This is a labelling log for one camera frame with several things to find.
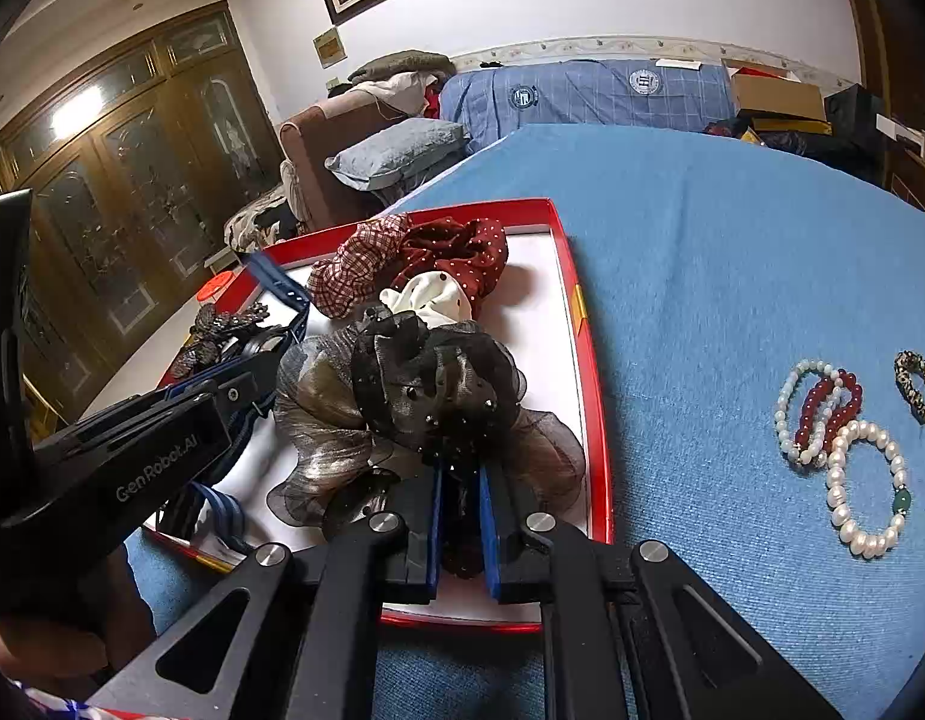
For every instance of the pile of clothes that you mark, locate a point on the pile of clothes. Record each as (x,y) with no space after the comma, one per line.
(398,75)

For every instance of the red tray box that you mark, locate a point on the red tray box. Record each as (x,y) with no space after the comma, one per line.
(537,277)

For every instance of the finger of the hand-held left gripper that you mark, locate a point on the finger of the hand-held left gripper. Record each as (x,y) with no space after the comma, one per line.
(278,292)
(237,386)

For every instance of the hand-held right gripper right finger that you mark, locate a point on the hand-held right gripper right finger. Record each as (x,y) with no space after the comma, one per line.
(488,532)

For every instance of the striped clothing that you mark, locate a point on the striped clothing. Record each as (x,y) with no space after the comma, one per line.
(49,705)

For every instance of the dark red dotted scrunchie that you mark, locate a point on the dark red dotted scrunchie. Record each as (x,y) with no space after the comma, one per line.
(462,247)

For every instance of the small wall plaque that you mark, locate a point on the small wall plaque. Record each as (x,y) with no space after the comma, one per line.
(329,47)

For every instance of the beaded butterfly hair clip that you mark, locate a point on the beaded butterfly hair clip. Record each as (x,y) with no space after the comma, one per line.
(214,330)

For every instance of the gold flat box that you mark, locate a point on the gold flat box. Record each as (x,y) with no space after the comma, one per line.
(788,125)

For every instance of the brown armchair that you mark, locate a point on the brown armchair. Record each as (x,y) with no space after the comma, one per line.
(319,157)

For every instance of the blue hair bands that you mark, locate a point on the blue hair bands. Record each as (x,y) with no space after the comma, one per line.
(218,506)

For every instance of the wooden side cabinet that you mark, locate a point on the wooden side cabinet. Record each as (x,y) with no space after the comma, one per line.
(912,180)

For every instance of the black bag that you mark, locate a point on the black bag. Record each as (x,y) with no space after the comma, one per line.
(856,109)

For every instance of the blue checked quilt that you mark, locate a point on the blue checked quilt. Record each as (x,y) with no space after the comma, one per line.
(582,94)

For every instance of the leopard print scrunchie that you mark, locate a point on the leopard print scrunchie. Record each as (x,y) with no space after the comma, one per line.
(911,361)

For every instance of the person's left hand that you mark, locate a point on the person's left hand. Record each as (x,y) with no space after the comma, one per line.
(94,637)

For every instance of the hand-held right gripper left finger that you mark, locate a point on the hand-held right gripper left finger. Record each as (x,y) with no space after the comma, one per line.
(432,532)

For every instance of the white dotted scrunchie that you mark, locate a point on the white dotted scrunchie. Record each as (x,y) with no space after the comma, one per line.
(432,296)

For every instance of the black organza scrunchie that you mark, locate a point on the black organza scrunchie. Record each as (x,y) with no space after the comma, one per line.
(425,375)

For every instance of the brown organza scrunchie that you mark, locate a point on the brown organza scrunchie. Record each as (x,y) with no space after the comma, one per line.
(319,420)

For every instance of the patterned throw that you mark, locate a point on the patterned throw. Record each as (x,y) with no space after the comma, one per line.
(259,217)

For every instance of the red checked scrunchie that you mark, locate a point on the red checked scrunchie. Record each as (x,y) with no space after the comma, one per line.
(350,270)

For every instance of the brown cardboard box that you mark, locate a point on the brown cardboard box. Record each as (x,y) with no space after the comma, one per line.
(777,94)

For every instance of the orange lid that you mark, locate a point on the orange lid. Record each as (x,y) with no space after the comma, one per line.
(216,285)

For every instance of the grey blue pillow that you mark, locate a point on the grey blue pillow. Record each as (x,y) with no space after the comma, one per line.
(398,154)

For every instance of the wooden wardrobe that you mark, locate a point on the wooden wardrobe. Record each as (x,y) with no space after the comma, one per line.
(109,180)

